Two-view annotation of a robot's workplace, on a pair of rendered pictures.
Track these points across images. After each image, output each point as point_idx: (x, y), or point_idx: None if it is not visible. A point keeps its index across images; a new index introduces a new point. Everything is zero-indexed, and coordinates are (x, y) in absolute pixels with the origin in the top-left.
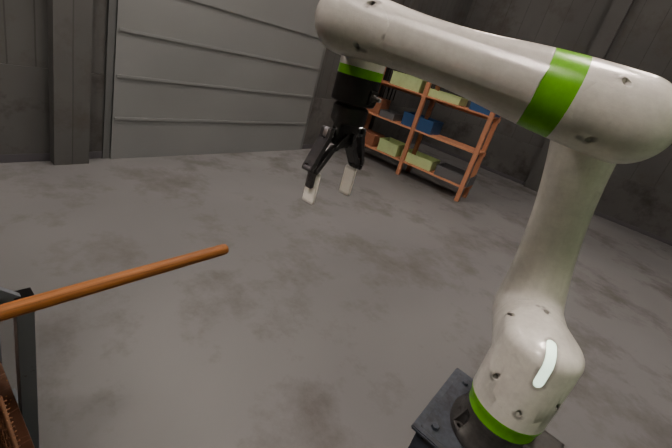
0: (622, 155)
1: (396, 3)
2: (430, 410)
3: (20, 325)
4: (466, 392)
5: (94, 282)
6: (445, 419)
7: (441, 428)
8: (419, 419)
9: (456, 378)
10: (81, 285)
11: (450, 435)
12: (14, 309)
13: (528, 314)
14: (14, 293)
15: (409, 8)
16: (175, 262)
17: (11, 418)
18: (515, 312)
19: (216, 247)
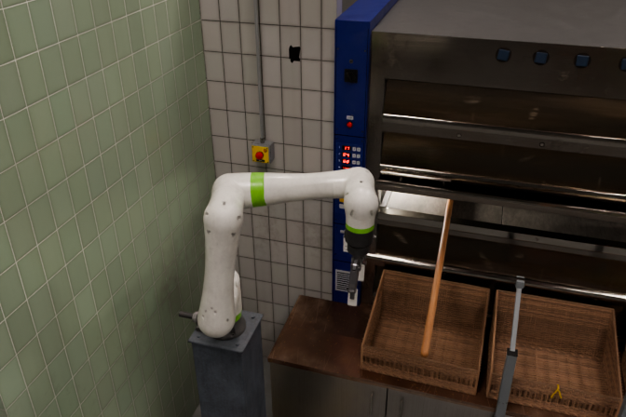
0: None
1: (334, 170)
2: (255, 323)
3: (504, 364)
4: (237, 340)
5: (432, 295)
6: (248, 322)
7: (250, 318)
8: (260, 316)
9: (242, 344)
10: (433, 291)
11: (245, 317)
12: (434, 276)
13: None
14: (511, 346)
15: (329, 171)
16: (426, 324)
17: (462, 370)
18: (234, 282)
19: (425, 345)
